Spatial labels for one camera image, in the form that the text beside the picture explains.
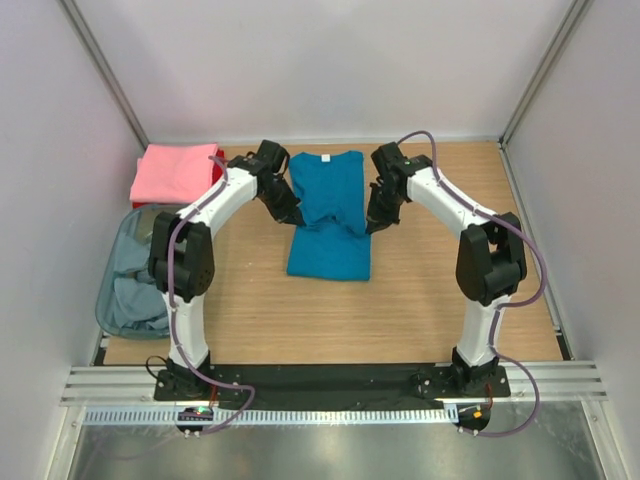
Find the white slotted cable duct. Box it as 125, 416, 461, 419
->
83, 405, 458, 427

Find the aluminium frame rail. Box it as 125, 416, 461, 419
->
61, 361, 608, 406

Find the right aluminium corner post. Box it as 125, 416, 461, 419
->
498, 0, 595, 149

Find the grey t shirt in basket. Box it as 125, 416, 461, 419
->
113, 234, 168, 336

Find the aluminium corner post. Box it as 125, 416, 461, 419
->
57, 0, 149, 149
498, 0, 595, 149

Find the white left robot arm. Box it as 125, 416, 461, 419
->
148, 140, 403, 400

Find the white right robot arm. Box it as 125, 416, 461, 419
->
366, 142, 527, 396

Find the left aluminium corner post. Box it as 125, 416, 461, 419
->
57, 0, 149, 149

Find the red folded t shirt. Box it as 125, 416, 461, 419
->
129, 148, 227, 209

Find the pink folded t shirt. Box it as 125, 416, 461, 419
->
129, 143, 219, 204

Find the blue t shirt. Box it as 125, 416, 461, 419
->
286, 150, 371, 282

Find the teal mesh laundry basket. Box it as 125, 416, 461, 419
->
95, 204, 180, 340

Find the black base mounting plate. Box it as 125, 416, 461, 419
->
153, 362, 512, 412

